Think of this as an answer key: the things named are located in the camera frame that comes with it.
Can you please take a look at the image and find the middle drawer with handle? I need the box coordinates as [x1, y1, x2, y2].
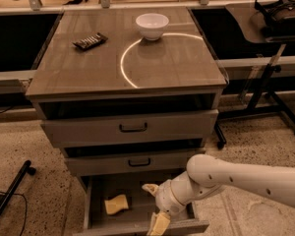
[65, 147, 206, 176]

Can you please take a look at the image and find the dark snack bar wrapper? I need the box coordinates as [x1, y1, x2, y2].
[74, 32, 107, 51]

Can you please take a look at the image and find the open bottom drawer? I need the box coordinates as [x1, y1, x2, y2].
[72, 168, 210, 236]

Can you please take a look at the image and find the black floor cable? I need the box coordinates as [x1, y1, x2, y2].
[0, 186, 29, 236]

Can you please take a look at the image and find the white bowl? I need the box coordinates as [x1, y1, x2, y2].
[136, 13, 169, 40]

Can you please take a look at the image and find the black VR headset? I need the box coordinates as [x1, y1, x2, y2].
[254, 0, 295, 35]

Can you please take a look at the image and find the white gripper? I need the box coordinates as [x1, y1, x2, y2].
[142, 180, 186, 236]

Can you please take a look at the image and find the drawer with handle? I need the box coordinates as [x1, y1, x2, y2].
[41, 110, 218, 148]
[65, 147, 206, 176]

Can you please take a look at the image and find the black stand leg with wheel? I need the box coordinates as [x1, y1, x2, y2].
[0, 160, 36, 216]

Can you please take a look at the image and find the top drawer with handle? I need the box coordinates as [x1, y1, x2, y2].
[41, 110, 218, 148]

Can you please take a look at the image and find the yellow sponge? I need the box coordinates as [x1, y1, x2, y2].
[104, 194, 129, 215]

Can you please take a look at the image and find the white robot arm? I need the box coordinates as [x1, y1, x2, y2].
[143, 154, 295, 236]

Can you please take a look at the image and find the grey drawer cabinet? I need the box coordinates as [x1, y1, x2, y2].
[25, 6, 229, 236]

